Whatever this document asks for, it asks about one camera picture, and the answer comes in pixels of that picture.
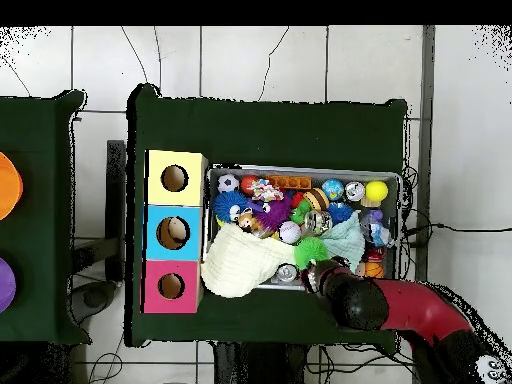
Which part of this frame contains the green puffer ball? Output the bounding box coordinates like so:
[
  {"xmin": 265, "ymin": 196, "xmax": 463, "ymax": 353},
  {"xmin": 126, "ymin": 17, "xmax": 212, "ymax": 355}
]
[{"xmin": 294, "ymin": 237, "xmax": 330, "ymax": 271}]

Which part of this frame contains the crushed clear plastic bottle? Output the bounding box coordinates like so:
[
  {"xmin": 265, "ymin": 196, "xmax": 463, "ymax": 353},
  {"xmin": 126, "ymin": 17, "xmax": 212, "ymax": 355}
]
[{"xmin": 359, "ymin": 209, "xmax": 395, "ymax": 248}]

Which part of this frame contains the wooden box with three holes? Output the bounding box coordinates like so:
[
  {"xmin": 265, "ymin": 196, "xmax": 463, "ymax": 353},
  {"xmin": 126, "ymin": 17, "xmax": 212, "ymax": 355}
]
[{"xmin": 141, "ymin": 149, "xmax": 209, "ymax": 315}]

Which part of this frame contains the mint green cloth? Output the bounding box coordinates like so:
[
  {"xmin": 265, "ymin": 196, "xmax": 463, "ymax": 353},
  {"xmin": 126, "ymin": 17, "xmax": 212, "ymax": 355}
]
[{"xmin": 319, "ymin": 211, "xmax": 366, "ymax": 273}]

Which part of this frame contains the white baseball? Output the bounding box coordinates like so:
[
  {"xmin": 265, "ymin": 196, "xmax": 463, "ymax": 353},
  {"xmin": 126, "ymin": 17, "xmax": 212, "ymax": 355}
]
[{"xmin": 278, "ymin": 220, "xmax": 302, "ymax": 244}]

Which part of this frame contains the crushed drink can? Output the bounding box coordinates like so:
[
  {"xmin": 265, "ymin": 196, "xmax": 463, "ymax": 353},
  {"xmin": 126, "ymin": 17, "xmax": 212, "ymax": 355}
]
[{"xmin": 303, "ymin": 209, "xmax": 334, "ymax": 237}]

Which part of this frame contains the purple spiky toy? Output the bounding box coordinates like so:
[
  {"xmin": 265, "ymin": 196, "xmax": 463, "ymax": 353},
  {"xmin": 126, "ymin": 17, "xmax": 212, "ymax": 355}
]
[{"xmin": 251, "ymin": 195, "xmax": 294, "ymax": 233}]

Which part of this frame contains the cream waffle cloth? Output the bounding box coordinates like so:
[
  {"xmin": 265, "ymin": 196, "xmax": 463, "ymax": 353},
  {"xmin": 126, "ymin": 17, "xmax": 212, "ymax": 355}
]
[{"xmin": 200, "ymin": 221, "xmax": 304, "ymax": 299}]

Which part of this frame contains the toy hamburger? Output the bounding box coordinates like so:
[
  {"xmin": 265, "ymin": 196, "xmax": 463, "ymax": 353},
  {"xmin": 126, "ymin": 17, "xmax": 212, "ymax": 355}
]
[{"xmin": 302, "ymin": 187, "xmax": 330, "ymax": 212}]

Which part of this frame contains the blue puffer ball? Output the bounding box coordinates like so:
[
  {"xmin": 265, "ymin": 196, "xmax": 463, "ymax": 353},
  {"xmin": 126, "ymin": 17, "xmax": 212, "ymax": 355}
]
[{"xmin": 211, "ymin": 190, "xmax": 251, "ymax": 224}]

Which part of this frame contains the soccer ball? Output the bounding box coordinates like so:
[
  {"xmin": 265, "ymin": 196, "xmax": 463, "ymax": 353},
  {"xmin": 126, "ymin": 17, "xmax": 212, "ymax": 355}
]
[{"xmin": 216, "ymin": 173, "xmax": 240, "ymax": 194}]

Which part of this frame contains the dark green table cloth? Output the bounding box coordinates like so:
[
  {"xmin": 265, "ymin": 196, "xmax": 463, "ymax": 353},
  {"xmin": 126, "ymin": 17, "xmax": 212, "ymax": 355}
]
[
  {"xmin": 124, "ymin": 82, "xmax": 409, "ymax": 348},
  {"xmin": 0, "ymin": 89, "xmax": 92, "ymax": 346}
]

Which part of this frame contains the purple round object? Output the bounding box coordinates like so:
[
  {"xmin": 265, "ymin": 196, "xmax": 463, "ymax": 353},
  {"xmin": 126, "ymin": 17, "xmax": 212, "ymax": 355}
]
[{"xmin": 0, "ymin": 257, "xmax": 18, "ymax": 314}]

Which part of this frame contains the orange round object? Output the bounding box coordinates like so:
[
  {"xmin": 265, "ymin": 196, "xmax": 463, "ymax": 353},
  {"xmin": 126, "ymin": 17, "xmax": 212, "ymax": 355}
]
[{"xmin": 0, "ymin": 151, "xmax": 24, "ymax": 222}]

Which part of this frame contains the silver wire mesh bin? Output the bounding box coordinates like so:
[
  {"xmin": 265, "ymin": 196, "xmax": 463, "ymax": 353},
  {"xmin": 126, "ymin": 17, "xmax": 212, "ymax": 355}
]
[{"xmin": 202, "ymin": 162, "xmax": 402, "ymax": 296}]

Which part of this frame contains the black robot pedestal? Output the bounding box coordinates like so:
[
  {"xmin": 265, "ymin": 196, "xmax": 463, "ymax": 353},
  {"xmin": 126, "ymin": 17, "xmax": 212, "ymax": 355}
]
[{"xmin": 212, "ymin": 341, "xmax": 310, "ymax": 384}]

